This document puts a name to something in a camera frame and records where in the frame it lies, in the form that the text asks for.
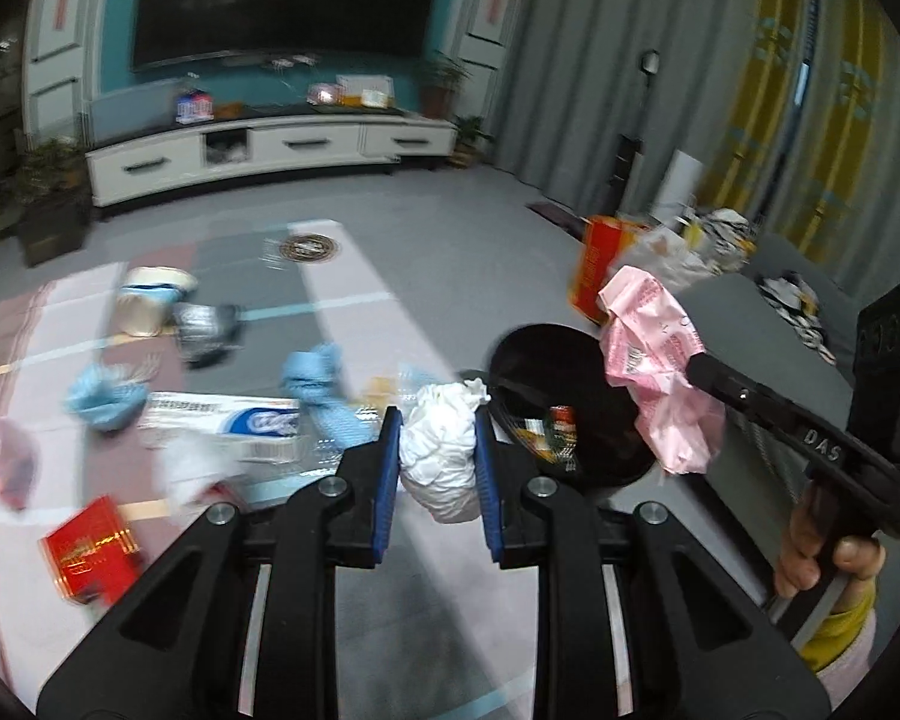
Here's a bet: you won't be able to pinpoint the glass aquarium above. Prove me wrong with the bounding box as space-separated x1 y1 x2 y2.
88 81 185 149

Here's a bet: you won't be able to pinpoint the white blue medicine box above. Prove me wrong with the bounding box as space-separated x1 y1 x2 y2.
139 390 305 466

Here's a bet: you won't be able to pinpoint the potted plants in black planter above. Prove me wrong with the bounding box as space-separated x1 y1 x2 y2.
13 133 97 269

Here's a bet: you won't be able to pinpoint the white cardboard sheet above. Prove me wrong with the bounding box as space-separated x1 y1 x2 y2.
336 73 395 109

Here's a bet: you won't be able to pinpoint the black trash bin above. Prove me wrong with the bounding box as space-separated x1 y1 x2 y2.
487 322 668 500

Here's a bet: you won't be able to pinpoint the white plastic bag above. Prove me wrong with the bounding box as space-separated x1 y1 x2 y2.
157 435 245 518
630 227 713 293

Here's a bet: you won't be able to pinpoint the cream paper cup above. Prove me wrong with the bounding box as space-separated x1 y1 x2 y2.
115 265 200 338

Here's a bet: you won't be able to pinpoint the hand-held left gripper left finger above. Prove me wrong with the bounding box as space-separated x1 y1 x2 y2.
36 405 406 720

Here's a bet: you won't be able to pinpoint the red cardboard box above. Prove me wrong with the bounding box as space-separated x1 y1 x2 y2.
39 495 145 607

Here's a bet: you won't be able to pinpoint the red yellow snack packet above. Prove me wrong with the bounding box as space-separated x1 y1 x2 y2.
521 405 580 466

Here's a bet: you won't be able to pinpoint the black white patterned cloth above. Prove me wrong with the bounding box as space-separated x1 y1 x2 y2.
752 272 835 367

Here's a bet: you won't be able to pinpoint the grey sofa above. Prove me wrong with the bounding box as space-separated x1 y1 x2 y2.
671 231 900 616

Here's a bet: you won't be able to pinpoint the person's right hand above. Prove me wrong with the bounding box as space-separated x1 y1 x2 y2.
776 487 886 602

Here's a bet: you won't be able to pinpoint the yellow curtain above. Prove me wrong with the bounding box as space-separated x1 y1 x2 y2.
709 0 900 256

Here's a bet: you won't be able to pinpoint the large black television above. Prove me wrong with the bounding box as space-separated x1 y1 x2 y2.
130 0 449 74

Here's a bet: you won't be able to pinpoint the grey curtain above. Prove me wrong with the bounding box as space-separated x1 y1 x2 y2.
495 0 770 237

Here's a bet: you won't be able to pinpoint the white TV cabinet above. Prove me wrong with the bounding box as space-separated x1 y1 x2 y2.
85 109 460 209

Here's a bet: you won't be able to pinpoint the red shopping bag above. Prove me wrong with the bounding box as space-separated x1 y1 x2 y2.
568 214 650 325

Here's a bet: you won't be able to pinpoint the black silver plastic bag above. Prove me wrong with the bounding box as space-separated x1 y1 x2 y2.
171 302 245 370

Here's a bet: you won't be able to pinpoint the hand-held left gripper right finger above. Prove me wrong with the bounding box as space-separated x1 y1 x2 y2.
472 406 833 720

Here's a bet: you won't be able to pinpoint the upright vacuum cleaner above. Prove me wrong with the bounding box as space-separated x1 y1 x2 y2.
609 49 662 217

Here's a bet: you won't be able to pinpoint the white upright panel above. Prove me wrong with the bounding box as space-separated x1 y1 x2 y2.
651 150 704 224

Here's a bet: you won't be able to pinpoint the white tissue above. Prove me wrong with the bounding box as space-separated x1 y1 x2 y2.
397 379 492 524

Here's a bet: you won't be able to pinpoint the pile of patterned clothes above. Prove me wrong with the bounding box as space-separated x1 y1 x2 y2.
686 208 760 275

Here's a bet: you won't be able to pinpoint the pink plastic wrapper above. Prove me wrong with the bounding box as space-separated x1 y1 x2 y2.
0 418 42 512
596 264 728 475

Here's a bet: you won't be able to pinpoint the blue face mask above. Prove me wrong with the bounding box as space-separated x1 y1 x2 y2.
64 360 166 434

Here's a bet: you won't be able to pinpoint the small potted plant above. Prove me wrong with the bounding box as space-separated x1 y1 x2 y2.
450 115 496 170

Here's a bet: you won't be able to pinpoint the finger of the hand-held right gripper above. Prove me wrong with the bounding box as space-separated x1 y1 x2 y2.
686 352 803 440

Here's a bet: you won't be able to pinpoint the brown doormat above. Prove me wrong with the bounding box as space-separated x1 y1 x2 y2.
523 199 592 239

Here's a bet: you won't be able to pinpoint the person's right forearm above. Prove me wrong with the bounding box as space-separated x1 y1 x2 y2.
799 589 882 698

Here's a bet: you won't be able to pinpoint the clear plastic wrapper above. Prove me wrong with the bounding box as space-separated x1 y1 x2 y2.
247 367 421 492

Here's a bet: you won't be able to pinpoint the tall potted plant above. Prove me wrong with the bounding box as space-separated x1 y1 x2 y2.
422 52 472 121

